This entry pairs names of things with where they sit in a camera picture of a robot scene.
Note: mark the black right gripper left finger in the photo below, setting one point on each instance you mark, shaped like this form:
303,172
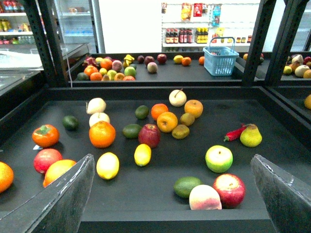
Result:
59,207

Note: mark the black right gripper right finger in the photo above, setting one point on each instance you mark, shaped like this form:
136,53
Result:
287,198

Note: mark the large yellow lemon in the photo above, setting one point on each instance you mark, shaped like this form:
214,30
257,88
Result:
107,166

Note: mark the small yellow lemon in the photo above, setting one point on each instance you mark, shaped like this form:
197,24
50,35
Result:
142,155

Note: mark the black fruit shelf tray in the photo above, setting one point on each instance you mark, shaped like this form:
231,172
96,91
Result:
142,199

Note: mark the orange yellow mango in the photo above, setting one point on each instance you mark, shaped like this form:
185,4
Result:
56,170

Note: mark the red apple left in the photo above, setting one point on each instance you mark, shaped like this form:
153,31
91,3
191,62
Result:
45,158

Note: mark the red apple front right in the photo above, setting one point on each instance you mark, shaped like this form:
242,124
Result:
231,190

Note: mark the orange fruit far left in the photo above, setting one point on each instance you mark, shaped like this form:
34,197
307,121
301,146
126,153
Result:
6,176

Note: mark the orange persimmon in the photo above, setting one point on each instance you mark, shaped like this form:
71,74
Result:
46,136

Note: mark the yellow green pear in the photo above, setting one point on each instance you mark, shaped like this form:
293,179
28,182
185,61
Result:
251,137

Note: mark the green apple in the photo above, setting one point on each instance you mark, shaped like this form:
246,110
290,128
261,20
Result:
219,159

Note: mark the red chili pepper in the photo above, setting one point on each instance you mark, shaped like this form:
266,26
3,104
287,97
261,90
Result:
235,134

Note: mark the pink white peach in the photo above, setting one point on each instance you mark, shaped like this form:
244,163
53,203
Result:
204,197

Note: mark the large orange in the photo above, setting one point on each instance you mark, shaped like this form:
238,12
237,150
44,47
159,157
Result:
102,134

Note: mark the dark green avocado left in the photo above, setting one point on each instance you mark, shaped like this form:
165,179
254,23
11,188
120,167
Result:
70,123

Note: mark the green avocado front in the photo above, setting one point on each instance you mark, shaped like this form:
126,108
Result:
184,185

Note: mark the green lime lower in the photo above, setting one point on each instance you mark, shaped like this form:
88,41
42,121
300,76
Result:
131,131

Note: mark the green lime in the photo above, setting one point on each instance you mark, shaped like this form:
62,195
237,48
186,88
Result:
131,131
142,112

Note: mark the white pear upper left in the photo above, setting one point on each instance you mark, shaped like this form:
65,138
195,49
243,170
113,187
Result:
95,105

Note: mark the dark red apple centre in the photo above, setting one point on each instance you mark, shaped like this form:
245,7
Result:
149,135

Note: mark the kiwi lower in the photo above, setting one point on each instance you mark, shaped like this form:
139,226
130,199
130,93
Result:
180,132

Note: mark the kiwi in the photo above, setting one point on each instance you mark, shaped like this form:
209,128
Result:
180,132
187,119

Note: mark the green lime upper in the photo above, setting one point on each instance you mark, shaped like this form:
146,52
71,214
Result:
142,112

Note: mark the kiwi upper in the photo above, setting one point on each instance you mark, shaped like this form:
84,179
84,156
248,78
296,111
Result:
187,119

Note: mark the yellow orange apple back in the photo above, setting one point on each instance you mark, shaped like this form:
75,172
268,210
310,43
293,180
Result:
194,107

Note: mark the yellow orange apple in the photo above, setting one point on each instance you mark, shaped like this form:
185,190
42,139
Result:
167,121
194,107

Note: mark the yellow orange apple front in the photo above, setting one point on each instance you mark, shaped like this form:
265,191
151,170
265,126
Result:
167,121

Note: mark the small orange tangerine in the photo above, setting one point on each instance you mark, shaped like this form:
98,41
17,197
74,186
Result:
158,109

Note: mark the white round pear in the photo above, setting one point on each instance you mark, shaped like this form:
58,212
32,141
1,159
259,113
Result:
177,98

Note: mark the small blue shopping basket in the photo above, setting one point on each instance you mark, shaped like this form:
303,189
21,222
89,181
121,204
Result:
220,60

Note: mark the black shelf post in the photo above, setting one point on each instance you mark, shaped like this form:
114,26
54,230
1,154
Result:
264,16

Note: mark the white wall goods shelf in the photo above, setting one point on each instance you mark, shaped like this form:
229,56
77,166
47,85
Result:
194,24

